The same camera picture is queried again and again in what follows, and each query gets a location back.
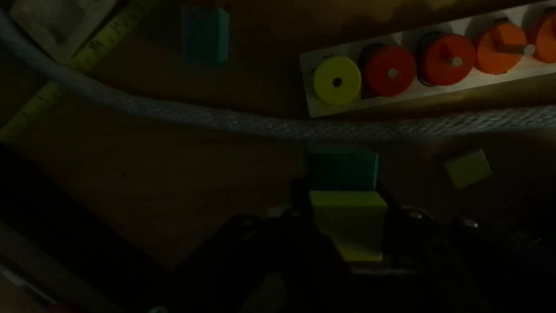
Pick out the dark red ring at edge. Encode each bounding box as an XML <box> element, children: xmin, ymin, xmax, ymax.
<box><xmin>530</xmin><ymin>9</ymin><xmax>556</xmax><ymax>65</ymax></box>

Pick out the wooden peg board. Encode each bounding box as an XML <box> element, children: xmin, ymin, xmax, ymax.
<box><xmin>299</xmin><ymin>0</ymin><xmax>556</xmax><ymax>120</ymax></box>

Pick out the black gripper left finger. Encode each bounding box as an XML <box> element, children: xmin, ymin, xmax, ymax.
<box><xmin>189</xmin><ymin>179</ymin><xmax>349</xmax><ymax>313</ymax></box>

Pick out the yellow square block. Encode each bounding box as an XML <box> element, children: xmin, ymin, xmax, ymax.
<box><xmin>443</xmin><ymin>146</ymin><xmax>495</xmax><ymax>191</ymax></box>
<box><xmin>307</xmin><ymin>188</ymin><xmax>389</xmax><ymax>264</ymax></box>

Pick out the white braided rope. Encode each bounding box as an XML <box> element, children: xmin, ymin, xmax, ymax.
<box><xmin>0</xmin><ymin>11</ymin><xmax>556</xmax><ymax>146</ymax></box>

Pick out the dark long plank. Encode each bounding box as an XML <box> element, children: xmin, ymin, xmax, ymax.
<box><xmin>0</xmin><ymin>141</ymin><xmax>175</xmax><ymax>313</ymax></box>

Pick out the white wooden compartment tray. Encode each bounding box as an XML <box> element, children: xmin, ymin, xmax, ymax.
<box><xmin>7</xmin><ymin>0</ymin><xmax>120</xmax><ymax>63</ymax></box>

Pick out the red wooden ring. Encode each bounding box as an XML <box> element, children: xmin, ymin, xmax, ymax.
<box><xmin>359</xmin><ymin>44</ymin><xmax>418</xmax><ymax>99</ymax></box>
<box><xmin>417</xmin><ymin>31</ymin><xmax>477</xmax><ymax>87</ymax></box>

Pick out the yellow wooden ring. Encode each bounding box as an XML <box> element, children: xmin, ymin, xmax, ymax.
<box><xmin>311</xmin><ymin>56</ymin><xmax>363</xmax><ymax>108</ymax></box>

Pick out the green square block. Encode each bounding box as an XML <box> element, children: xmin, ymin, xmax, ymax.
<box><xmin>179</xmin><ymin>4</ymin><xmax>232</xmax><ymax>65</ymax></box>
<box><xmin>304</xmin><ymin>148</ymin><xmax>382</xmax><ymax>195</ymax></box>

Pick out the orange wooden ring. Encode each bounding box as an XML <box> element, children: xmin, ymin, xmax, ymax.
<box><xmin>474</xmin><ymin>19</ymin><xmax>530</xmax><ymax>77</ymax></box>

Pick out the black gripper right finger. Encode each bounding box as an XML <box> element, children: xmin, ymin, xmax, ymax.
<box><xmin>370</xmin><ymin>183</ymin><xmax>523</xmax><ymax>313</ymax></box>

